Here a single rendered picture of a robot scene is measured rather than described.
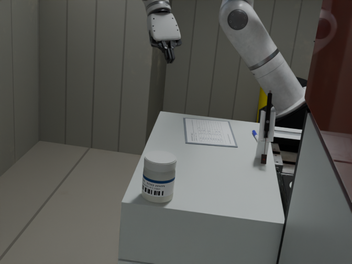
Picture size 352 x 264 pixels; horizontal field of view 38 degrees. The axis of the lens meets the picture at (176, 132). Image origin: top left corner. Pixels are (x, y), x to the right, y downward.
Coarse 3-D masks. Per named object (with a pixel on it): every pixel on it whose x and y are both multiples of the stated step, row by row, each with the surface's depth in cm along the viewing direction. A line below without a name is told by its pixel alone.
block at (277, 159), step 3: (273, 153) 157; (273, 156) 155; (276, 156) 155; (279, 156) 155; (276, 159) 152; (279, 159) 153; (276, 162) 150; (279, 162) 150; (282, 162) 151; (276, 165) 149; (279, 165) 149; (282, 165) 149; (279, 168) 150; (282, 168) 150; (279, 171) 150
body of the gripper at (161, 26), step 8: (152, 16) 168; (160, 16) 169; (168, 16) 170; (152, 24) 167; (160, 24) 168; (168, 24) 169; (176, 24) 170; (152, 32) 166; (160, 32) 167; (168, 32) 168; (176, 32) 169; (160, 40) 168; (168, 40) 169
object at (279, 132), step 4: (276, 128) 163; (280, 128) 163; (284, 128) 163; (288, 128) 164; (276, 132) 161; (280, 132) 161; (284, 132) 161; (288, 132) 161; (292, 132) 161; (296, 132) 161; (300, 132) 161; (276, 136) 156; (280, 136) 156; (284, 136) 157; (288, 136) 157; (292, 136) 157; (296, 136) 158; (300, 136) 158
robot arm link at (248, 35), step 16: (240, 0) 167; (224, 16) 164; (240, 16) 163; (256, 16) 165; (224, 32) 168; (240, 32) 165; (256, 32) 167; (240, 48) 171; (256, 48) 171; (272, 48) 173; (256, 64) 174
